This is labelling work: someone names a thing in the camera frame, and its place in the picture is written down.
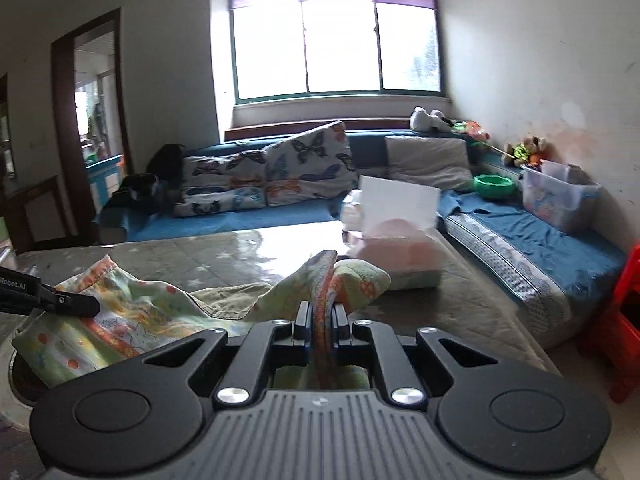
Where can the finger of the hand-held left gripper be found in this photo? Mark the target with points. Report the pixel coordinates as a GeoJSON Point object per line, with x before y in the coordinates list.
{"type": "Point", "coordinates": [70, 302]}

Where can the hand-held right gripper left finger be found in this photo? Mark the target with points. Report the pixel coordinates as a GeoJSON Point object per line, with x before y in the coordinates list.
{"type": "Point", "coordinates": [302, 330]}

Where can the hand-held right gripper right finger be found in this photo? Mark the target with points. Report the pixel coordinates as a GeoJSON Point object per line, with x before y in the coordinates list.
{"type": "Point", "coordinates": [341, 330]}

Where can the floral patterned children's garment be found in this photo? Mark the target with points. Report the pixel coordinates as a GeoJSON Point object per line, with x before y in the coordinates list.
{"type": "Point", "coordinates": [125, 320]}

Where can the dark wooden furniture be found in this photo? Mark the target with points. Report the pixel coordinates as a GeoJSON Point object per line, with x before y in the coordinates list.
{"type": "Point", "coordinates": [35, 215]}

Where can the stack of pink packets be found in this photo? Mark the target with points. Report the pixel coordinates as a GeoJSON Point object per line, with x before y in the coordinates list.
{"type": "Point", "coordinates": [400, 255]}

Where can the white paper sheet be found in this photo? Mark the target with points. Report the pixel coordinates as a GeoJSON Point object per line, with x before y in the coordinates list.
{"type": "Point", "coordinates": [397, 205]}

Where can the black bag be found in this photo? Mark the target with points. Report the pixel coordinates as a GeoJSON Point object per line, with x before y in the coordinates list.
{"type": "Point", "coordinates": [150, 180]}

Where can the folded butterfly print quilt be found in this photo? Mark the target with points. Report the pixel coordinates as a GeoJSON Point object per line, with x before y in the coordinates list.
{"type": "Point", "coordinates": [220, 185]}

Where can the butterfly print pillow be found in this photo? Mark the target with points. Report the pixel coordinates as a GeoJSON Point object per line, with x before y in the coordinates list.
{"type": "Point", "coordinates": [310, 160]}

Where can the grey pillow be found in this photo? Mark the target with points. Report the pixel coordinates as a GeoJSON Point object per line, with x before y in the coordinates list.
{"type": "Point", "coordinates": [430, 160]}

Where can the green plastic basin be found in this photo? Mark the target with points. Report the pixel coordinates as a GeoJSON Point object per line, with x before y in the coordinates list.
{"type": "Point", "coordinates": [495, 186]}

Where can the blue sofa bed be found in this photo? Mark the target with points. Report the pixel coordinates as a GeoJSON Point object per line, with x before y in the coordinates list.
{"type": "Point", "coordinates": [550, 245]}

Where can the white plush toy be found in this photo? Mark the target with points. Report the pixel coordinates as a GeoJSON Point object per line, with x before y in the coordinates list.
{"type": "Point", "coordinates": [427, 120]}

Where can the colourful toy pile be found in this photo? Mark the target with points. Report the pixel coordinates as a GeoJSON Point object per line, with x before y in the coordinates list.
{"type": "Point", "coordinates": [470, 130]}

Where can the clear plastic storage box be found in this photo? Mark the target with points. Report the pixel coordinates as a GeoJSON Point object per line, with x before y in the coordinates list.
{"type": "Point", "coordinates": [560, 200]}

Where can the brown plush toys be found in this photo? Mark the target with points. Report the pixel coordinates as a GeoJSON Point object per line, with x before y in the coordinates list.
{"type": "Point", "coordinates": [527, 152]}

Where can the red plastic stool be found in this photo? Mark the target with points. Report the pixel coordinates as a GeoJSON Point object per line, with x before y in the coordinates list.
{"type": "Point", "coordinates": [617, 320]}

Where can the large window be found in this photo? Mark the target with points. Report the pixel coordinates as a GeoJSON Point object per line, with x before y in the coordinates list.
{"type": "Point", "coordinates": [335, 45]}

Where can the dark wooden door frame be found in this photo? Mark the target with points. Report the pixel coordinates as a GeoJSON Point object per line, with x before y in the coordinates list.
{"type": "Point", "coordinates": [62, 135]}

